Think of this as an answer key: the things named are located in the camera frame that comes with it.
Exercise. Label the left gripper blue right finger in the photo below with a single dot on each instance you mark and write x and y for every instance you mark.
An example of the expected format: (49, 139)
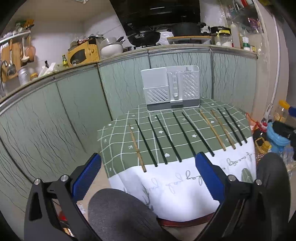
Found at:
(212, 175)

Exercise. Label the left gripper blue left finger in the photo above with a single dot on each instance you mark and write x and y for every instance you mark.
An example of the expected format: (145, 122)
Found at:
(83, 176)

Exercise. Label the black chopstick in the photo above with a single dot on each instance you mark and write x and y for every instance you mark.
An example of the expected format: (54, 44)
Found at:
(230, 126)
(170, 141)
(238, 128)
(158, 142)
(185, 136)
(199, 135)
(147, 146)

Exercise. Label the wooden chopstick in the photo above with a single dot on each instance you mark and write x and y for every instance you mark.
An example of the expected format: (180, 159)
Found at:
(141, 162)
(213, 130)
(225, 131)

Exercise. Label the person's grey trouser knee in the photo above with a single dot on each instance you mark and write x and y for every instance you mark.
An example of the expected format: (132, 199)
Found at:
(116, 215)

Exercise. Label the cooking oil bottle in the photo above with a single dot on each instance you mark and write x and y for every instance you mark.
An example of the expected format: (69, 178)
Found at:
(262, 145)

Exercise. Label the green checked tablecloth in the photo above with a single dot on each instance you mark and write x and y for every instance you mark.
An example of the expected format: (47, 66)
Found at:
(176, 191)

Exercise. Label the blue plastic container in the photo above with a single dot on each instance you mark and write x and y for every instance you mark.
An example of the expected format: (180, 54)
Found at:
(278, 143)

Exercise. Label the yellow lid glass jar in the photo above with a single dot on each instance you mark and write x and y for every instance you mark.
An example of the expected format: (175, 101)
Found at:
(281, 112)

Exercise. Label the white grey utensil holder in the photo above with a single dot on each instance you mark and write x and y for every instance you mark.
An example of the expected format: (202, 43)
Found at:
(171, 87)

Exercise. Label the green glass bottle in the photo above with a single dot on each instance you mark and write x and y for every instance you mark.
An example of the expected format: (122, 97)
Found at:
(64, 61)

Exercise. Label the yellow microwave oven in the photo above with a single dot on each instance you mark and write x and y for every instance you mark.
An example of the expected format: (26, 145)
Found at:
(83, 54)

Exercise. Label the white bowl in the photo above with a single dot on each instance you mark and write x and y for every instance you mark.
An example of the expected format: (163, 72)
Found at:
(111, 50)

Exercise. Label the white squeeze bottle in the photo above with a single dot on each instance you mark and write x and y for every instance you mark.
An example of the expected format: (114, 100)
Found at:
(235, 35)

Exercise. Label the black cast iron pot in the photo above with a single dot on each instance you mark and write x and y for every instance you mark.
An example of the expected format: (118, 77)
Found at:
(186, 29)

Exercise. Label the wooden cutting board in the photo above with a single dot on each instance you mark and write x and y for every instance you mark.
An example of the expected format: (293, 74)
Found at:
(15, 58)

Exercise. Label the black frying pan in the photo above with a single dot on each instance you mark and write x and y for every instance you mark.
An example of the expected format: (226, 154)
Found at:
(142, 38)

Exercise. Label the black range hood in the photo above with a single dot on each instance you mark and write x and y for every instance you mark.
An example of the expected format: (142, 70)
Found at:
(142, 14)

